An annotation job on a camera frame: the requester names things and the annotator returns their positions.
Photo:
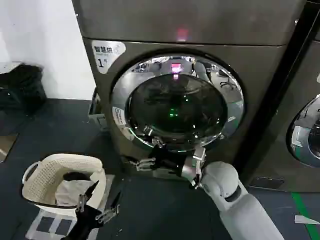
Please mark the white floor tape piece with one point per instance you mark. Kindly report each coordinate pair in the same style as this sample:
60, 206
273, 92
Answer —
305, 220

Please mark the small white door sticker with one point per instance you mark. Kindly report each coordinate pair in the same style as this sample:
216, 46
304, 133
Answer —
119, 115

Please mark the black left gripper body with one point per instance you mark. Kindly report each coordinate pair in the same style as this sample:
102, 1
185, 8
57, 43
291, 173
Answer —
86, 221

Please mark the grey floor board dark squares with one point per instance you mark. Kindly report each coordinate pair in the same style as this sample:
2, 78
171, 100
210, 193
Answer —
47, 223

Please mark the chrome-rimmed round dryer door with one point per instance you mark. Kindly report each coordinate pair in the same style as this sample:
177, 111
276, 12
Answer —
307, 135

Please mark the round glass dryer door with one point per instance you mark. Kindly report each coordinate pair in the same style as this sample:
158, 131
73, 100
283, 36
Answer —
175, 105

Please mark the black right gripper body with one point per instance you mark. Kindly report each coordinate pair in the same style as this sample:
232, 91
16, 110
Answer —
167, 161

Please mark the white perforated laundry basket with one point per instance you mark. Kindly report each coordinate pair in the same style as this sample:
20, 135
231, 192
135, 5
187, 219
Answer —
50, 172

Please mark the grey dryer without sticker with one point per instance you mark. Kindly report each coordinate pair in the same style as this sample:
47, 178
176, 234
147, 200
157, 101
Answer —
290, 155

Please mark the white cloth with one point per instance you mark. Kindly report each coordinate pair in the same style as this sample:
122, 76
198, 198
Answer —
72, 191

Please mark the black plastic crate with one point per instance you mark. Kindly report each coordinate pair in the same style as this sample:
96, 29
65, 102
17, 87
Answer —
25, 85

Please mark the black vertical frame post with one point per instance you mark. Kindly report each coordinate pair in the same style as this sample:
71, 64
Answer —
282, 75

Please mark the grey dryer with number sticker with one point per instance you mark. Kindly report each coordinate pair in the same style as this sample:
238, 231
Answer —
175, 22

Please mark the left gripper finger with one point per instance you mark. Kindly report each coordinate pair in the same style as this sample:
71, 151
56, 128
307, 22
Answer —
86, 193
111, 208

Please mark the white number sticker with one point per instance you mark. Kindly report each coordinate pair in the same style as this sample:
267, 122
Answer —
105, 53

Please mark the green floor tape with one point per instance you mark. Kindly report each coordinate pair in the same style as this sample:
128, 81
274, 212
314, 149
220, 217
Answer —
303, 207

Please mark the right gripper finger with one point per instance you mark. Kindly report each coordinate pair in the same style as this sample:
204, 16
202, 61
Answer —
145, 164
157, 143

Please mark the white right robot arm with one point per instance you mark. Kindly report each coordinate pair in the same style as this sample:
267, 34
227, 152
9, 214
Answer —
235, 197

